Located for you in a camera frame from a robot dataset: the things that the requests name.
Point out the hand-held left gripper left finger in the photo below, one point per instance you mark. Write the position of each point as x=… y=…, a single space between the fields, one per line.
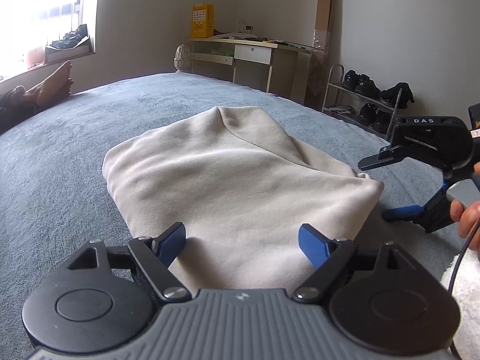
x=172 y=240

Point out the metal shoe rack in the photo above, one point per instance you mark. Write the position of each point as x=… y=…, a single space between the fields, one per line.
x=332 y=82

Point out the light wooden desk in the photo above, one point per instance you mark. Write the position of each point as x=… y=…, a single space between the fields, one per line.
x=285 y=67

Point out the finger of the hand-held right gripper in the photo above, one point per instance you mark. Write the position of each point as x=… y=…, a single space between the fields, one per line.
x=375 y=162
x=403 y=213

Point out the person's right hand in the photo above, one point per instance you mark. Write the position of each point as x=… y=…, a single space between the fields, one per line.
x=468 y=219

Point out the yellow box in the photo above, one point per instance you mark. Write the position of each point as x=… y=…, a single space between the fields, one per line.
x=202 y=20

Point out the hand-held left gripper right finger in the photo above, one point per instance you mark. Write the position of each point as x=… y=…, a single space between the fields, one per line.
x=313 y=244

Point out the black boots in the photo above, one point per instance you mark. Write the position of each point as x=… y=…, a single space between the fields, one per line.
x=397 y=93

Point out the pink bowl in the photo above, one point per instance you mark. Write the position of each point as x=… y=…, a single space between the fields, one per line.
x=34 y=57

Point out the grey cardboard box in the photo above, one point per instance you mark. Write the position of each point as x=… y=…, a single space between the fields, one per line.
x=69 y=51

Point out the long cardboard box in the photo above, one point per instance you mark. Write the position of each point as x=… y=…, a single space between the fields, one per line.
x=323 y=7

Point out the cream bedpost knob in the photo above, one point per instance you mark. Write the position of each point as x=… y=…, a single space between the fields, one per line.
x=180 y=58

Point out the white papers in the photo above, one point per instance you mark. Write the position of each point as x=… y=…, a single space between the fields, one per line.
x=240 y=35

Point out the white fluffy cloth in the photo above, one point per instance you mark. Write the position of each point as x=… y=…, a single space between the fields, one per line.
x=468 y=307

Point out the black shoe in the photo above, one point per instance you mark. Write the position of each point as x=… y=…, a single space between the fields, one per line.
x=382 y=120
x=351 y=79
x=367 y=113
x=368 y=85

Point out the beige zip jacket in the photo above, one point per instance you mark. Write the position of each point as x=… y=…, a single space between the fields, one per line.
x=225 y=176

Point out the window with metal bars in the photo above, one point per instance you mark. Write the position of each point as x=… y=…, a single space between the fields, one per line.
x=37 y=0

